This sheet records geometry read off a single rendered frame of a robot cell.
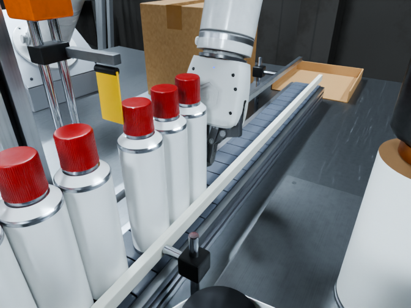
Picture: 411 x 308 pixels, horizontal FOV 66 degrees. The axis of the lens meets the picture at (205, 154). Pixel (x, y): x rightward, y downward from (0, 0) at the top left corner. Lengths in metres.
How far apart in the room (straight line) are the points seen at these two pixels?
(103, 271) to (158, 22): 0.75
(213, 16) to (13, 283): 0.39
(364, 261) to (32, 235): 0.30
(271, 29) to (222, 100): 2.80
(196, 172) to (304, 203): 0.19
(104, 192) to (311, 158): 0.55
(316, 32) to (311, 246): 2.54
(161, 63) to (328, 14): 2.05
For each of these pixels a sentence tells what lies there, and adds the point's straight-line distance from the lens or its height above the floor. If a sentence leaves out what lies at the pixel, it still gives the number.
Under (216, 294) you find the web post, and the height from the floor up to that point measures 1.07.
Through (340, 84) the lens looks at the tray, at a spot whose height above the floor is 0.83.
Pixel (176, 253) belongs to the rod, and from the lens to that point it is 0.40.
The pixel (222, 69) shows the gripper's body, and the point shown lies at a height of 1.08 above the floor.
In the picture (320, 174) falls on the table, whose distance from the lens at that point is 0.72.
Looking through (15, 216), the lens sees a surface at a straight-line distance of 0.29.
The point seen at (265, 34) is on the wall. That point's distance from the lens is 3.29.
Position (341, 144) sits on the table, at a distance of 0.86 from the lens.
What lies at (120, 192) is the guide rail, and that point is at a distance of 0.42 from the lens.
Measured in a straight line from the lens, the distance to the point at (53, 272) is 0.32.
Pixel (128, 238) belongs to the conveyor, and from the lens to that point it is 0.47.
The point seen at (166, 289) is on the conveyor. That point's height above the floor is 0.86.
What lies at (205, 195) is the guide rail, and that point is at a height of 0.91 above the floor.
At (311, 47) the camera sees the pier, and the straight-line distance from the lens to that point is 2.94.
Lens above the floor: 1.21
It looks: 30 degrees down
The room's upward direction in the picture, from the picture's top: straight up
